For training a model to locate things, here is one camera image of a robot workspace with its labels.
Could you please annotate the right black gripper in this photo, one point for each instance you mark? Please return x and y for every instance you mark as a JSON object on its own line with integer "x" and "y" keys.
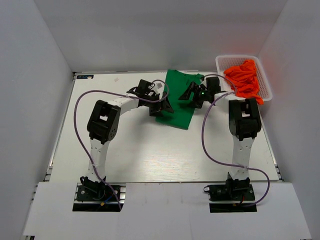
{"x": 192, "y": 88}

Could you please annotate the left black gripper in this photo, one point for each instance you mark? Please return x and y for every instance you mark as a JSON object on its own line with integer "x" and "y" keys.
{"x": 163, "y": 105}

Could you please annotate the green t shirt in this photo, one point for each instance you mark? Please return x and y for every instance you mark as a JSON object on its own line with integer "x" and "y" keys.
{"x": 178, "y": 83}

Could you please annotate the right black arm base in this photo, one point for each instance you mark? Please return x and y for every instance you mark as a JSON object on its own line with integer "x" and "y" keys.
{"x": 221, "y": 201}

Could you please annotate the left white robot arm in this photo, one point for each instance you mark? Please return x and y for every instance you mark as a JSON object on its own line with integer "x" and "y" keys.
{"x": 104, "y": 120}

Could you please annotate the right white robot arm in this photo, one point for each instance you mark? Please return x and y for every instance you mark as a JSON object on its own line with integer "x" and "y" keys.
{"x": 244, "y": 124}

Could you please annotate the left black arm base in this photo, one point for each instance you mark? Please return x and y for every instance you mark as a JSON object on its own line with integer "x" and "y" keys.
{"x": 86, "y": 200}

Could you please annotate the white plastic basket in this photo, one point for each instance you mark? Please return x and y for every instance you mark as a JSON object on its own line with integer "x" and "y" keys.
{"x": 223, "y": 62}

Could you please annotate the orange t shirt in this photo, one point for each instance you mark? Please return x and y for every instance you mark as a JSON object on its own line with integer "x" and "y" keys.
{"x": 244, "y": 81}

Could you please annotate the blue table label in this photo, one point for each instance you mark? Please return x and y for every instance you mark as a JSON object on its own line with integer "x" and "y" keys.
{"x": 85, "y": 77}

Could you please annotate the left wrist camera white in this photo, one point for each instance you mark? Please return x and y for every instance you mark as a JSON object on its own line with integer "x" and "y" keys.
{"x": 158, "y": 86}

